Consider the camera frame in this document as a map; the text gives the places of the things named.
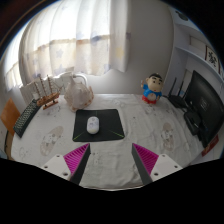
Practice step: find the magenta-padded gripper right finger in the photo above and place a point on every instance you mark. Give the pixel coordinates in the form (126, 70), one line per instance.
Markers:
(146, 157)

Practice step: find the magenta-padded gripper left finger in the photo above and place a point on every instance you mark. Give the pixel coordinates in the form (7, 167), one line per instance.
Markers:
(77, 156)

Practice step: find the white cartoon-print computer mouse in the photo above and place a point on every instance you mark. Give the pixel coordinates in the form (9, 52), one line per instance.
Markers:
(93, 125)

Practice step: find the black mouse pad green lines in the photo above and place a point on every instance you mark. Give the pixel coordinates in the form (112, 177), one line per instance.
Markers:
(111, 125)

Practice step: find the white cartoon-print tablecloth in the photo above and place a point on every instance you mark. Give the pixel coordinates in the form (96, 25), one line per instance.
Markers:
(146, 126)

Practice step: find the black desktop device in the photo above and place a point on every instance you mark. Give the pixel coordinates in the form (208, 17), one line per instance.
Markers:
(192, 121)

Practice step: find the white crumpled bag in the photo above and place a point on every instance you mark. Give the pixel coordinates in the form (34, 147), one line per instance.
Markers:
(78, 95)

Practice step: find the black keyboard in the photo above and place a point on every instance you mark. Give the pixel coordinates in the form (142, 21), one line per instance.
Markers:
(26, 118)

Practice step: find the red booklet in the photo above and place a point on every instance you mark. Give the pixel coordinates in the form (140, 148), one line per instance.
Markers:
(210, 146)

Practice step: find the black router with antennas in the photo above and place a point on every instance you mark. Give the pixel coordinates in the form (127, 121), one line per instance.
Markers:
(176, 100)

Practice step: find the wooden model sailing ship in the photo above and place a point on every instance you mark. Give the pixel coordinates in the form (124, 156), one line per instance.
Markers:
(46, 96)

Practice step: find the cartoon boy figurine clock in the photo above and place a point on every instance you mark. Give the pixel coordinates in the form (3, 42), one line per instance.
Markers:
(152, 88)

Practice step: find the orange wooden chair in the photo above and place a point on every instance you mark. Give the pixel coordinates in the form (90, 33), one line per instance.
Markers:
(9, 116)

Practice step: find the black computer monitor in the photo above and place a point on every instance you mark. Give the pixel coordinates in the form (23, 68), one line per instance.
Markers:
(206, 103)

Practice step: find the white shelf unit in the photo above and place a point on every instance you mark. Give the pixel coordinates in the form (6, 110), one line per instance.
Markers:
(196, 50)

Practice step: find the white star-print curtain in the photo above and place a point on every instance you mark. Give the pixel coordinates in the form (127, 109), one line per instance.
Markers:
(73, 36)

